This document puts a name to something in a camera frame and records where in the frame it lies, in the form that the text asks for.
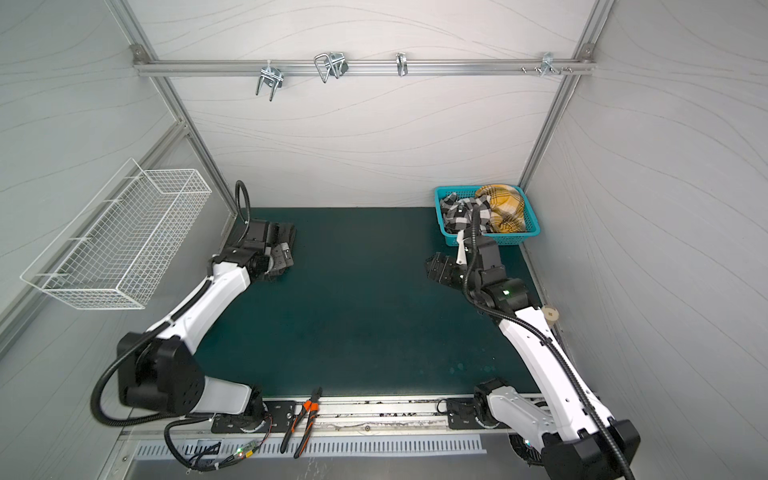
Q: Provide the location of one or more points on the white wire basket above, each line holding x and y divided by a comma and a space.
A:
115, 251

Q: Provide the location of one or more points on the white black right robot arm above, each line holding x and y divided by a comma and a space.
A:
571, 434

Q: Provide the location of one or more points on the dark grey striped shirt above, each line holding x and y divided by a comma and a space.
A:
281, 258

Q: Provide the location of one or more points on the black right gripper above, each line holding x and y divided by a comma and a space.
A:
475, 241

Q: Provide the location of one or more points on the small metal ring clamp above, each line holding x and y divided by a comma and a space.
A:
401, 64

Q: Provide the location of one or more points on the aluminium horizontal rail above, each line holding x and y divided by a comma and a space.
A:
358, 68

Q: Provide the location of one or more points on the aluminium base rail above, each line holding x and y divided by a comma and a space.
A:
360, 414

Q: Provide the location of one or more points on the yellow plaid shirt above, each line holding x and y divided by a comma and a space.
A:
506, 206

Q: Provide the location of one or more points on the black round fan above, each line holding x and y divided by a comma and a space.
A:
525, 451

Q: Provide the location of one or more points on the metal wire hook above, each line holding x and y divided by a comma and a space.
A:
330, 64

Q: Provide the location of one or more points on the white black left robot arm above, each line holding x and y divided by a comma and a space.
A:
157, 369

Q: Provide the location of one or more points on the white slotted cable duct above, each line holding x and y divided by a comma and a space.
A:
330, 446

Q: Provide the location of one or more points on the black white plaid shirt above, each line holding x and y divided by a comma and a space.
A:
457, 213

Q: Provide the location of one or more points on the teal plastic basket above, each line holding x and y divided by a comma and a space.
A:
533, 228

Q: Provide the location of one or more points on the cream thread spool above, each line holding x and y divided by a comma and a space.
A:
551, 314

